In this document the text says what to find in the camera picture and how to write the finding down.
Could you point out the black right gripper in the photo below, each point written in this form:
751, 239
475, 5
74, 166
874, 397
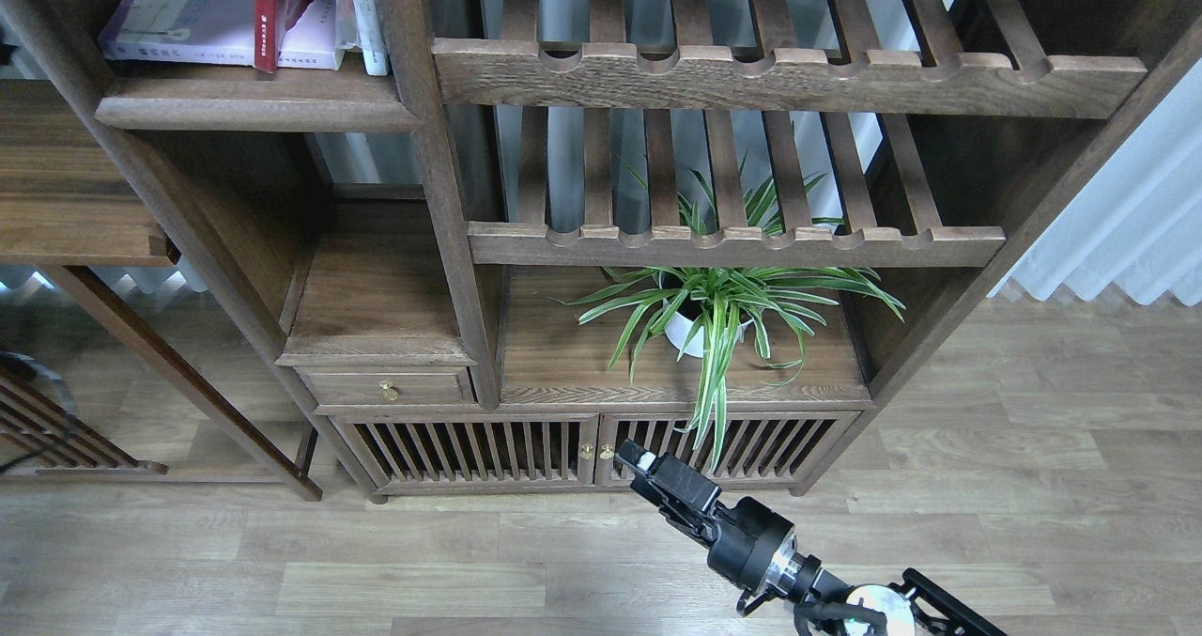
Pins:
742, 540

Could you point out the white lavender book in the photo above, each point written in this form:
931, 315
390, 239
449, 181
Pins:
215, 32

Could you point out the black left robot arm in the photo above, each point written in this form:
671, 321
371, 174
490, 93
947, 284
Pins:
37, 391

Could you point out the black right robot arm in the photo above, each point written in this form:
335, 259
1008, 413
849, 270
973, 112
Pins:
823, 601

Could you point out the white plant pot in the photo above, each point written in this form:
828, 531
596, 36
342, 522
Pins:
684, 333

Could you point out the green spider plant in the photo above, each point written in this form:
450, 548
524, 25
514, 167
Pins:
777, 302

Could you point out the dark wooden bookshelf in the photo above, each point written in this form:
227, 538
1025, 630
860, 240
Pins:
428, 228

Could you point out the brass drawer knob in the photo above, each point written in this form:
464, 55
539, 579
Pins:
388, 391

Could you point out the white curtain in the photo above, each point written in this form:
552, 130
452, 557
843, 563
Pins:
1137, 224

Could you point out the white upright book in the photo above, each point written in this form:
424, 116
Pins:
357, 27

